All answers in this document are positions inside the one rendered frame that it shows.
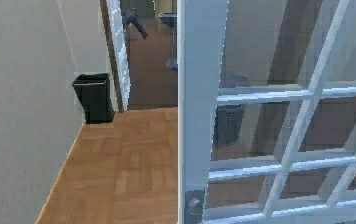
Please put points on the white glazed room door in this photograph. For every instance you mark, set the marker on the white glazed room door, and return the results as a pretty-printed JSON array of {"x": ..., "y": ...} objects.
[{"x": 199, "y": 100}]

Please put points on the grey mesh basket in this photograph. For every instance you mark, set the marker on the grey mesh basket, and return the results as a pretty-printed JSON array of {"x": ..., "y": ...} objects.
[{"x": 227, "y": 123}]

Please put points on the white panelled room door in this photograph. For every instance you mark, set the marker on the white panelled room door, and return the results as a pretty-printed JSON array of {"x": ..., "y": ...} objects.
[{"x": 121, "y": 60}]

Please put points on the black waste bin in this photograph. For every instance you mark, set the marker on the black waste bin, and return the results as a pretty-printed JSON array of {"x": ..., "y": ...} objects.
[{"x": 94, "y": 98}]

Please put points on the grey round door knob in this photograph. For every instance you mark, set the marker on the grey round door knob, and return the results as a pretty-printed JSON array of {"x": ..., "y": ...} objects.
[{"x": 195, "y": 205}]

